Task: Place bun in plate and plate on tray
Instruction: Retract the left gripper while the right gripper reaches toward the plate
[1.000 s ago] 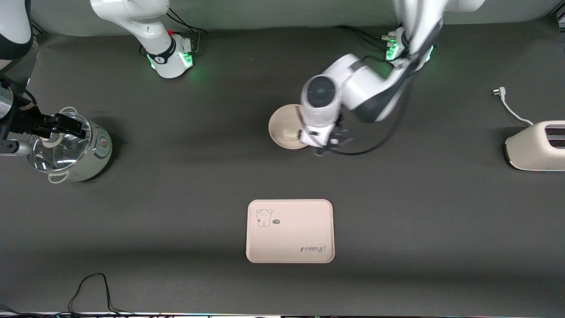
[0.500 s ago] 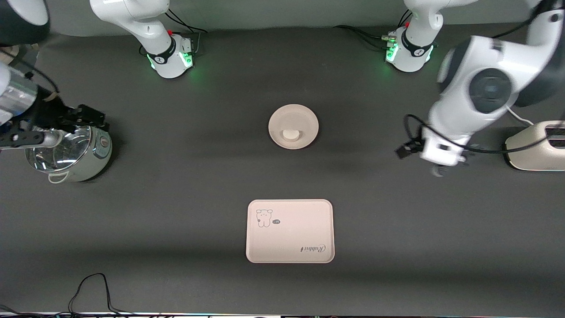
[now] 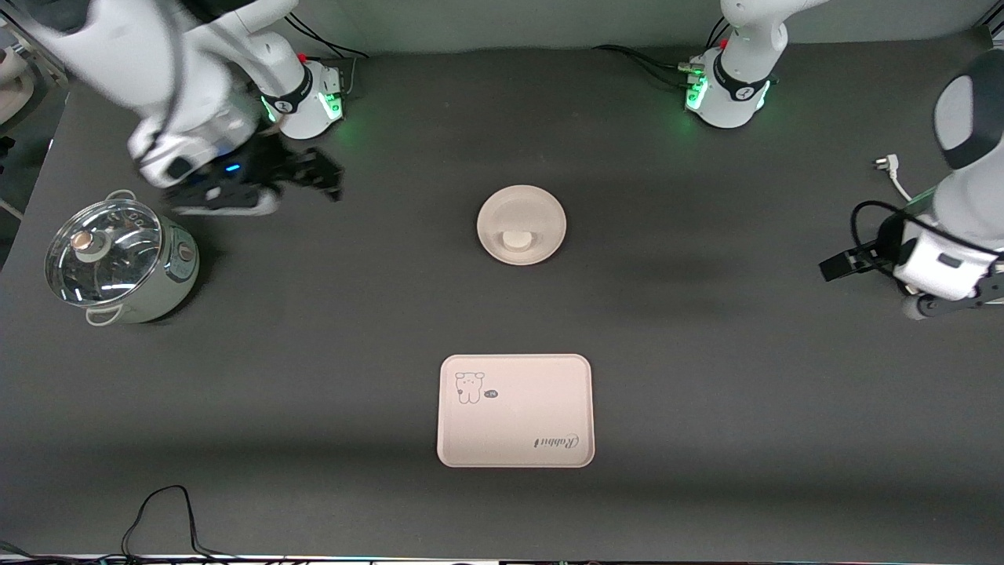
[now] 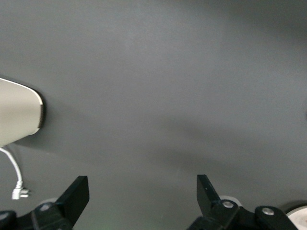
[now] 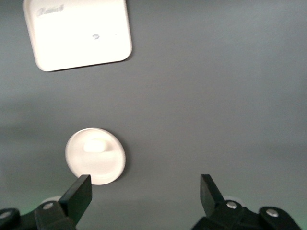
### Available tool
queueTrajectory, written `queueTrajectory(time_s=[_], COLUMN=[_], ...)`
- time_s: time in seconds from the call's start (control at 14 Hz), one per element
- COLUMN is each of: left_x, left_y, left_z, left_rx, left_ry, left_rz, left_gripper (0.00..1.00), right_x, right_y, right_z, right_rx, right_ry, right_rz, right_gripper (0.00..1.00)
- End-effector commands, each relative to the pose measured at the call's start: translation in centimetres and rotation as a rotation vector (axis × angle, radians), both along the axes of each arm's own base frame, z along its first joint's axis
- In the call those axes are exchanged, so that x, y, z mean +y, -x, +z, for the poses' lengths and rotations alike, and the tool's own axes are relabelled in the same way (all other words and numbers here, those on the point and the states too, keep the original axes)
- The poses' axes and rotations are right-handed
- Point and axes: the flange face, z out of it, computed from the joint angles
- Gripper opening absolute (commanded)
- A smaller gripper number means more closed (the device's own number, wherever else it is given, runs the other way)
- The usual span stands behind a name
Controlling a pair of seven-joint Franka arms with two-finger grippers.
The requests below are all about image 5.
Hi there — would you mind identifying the round cream plate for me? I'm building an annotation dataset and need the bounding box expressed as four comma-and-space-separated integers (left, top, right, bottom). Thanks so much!
65, 127, 126, 186

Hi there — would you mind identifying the white steamed bun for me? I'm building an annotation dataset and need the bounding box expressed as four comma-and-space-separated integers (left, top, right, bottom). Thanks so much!
83, 138, 108, 154

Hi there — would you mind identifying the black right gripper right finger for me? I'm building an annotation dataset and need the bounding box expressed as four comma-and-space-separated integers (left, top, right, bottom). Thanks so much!
190, 174, 302, 230

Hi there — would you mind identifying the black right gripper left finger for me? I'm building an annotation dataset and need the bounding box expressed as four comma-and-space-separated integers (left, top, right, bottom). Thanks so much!
0, 174, 93, 230

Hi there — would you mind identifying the cream rectangular tray with print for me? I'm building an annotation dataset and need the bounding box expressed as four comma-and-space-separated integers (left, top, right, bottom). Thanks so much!
22, 0, 133, 72

